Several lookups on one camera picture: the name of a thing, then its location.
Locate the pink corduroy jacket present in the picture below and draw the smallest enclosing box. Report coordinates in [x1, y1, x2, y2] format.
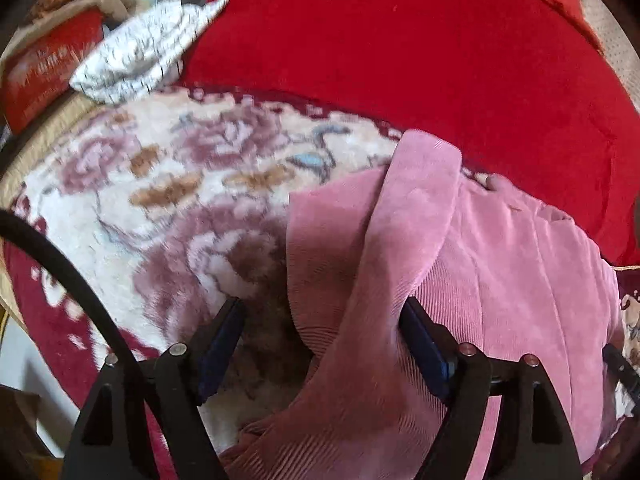
[224, 130, 624, 479]

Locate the floral plush blanket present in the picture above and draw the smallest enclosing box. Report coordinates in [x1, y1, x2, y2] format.
[3, 89, 409, 460]

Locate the beige dotted curtain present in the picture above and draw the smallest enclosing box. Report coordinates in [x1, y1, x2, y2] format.
[579, 0, 640, 110]

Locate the red gift box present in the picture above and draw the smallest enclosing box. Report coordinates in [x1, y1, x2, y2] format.
[1, 8, 104, 134]

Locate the white patterned folded cloth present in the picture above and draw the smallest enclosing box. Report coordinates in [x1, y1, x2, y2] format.
[70, 0, 229, 105]

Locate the red quilt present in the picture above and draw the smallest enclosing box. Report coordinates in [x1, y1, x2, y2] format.
[182, 0, 639, 266]

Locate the black cable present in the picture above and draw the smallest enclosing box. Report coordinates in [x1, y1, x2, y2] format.
[0, 208, 147, 376]

